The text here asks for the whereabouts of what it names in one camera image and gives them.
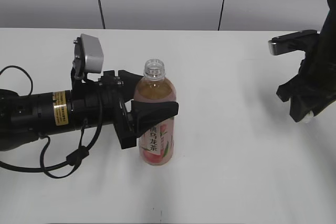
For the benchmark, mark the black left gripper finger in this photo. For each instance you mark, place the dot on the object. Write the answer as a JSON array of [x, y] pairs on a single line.
[[130, 81], [147, 115]]

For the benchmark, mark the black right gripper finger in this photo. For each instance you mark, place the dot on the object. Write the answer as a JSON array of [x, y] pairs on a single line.
[[289, 89], [301, 105]]

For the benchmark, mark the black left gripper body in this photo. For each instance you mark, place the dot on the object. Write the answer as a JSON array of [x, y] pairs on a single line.
[[98, 103]]

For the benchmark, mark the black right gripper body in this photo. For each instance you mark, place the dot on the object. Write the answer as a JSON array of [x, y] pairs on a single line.
[[317, 70]]

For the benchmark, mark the white bottle cap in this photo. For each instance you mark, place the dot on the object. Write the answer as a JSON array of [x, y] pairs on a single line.
[[308, 117]]

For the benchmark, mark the pink peach tea bottle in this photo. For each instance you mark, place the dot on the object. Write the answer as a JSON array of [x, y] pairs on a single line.
[[156, 146]]

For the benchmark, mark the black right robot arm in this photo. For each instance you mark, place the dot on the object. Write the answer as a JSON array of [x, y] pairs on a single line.
[[312, 89]]

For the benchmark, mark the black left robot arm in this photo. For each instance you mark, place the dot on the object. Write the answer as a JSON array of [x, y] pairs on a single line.
[[25, 118]]

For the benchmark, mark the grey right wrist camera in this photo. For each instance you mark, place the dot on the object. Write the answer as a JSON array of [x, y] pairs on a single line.
[[303, 40]]

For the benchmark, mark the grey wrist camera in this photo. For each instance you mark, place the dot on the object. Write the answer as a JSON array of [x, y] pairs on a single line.
[[303, 40], [88, 56]]

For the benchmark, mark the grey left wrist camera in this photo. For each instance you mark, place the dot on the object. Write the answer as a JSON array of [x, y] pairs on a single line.
[[88, 56]]

